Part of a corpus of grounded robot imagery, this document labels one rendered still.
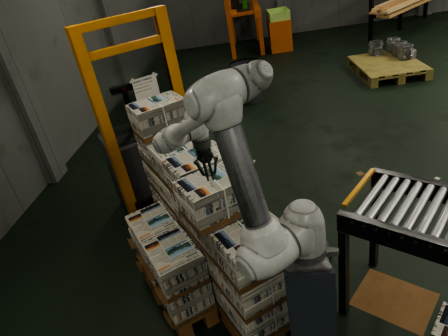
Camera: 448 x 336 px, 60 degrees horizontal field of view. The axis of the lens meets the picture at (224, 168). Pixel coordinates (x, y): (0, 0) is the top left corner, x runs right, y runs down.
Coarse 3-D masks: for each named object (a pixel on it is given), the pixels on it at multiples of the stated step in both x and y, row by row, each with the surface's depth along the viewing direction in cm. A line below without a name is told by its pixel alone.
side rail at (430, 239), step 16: (352, 224) 211; (368, 224) 204; (384, 224) 201; (368, 240) 209; (384, 240) 203; (400, 240) 196; (416, 240) 190; (432, 240) 186; (416, 256) 195; (432, 256) 189
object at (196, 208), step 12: (180, 180) 221; (192, 180) 219; (204, 180) 217; (180, 192) 213; (192, 192) 208; (204, 192) 206; (216, 192) 204; (180, 204) 221; (192, 204) 202; (204, 204) 203; (216, 204) 207; (192, 216) 208; (204, 216) 206; (216, 216) 210; (204, 228) 209
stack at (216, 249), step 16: (160, 192) 286; (176, 208) 255; (240, 224) 215; (208, 240) 217; (224, 240) 206; (224, 256) 202; (208, 272) 246; (240, 272) 195; (224, 288) 225; (240, 288) 199; (256, 288) 205; (272, 288) 210; (224, 304) 237; (240, 304) 209; (256, 304) 209; (224, 320) 259; (240, 320) 217; (256, 320) 216; (272, 320) 223; (288, 320) 231
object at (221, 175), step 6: (222, 162) 232; (222, 168) 226; (216, 174) 221; (222, 174) 220; (222, 180) 215; (228, 180) 213; (228, 186) 208; (234, 198) 212; (234, 204) 213; (234, 210) 215
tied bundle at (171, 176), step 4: (220, 160) 235; (164, 164) 242; (212, 164) 233; (164, 168) 246; (168, 168) 237; (164, 172) 249; (168, 172) 240; (172, 172) 231; (192, 172) 228; (168, 176) 244; (172, 176) 235; (176, 176) 227; (184, 176) 227; (168, 180) 249; (172, 180) 238; (168, 184) 254; (172, 184) 243; (172, 188) 247
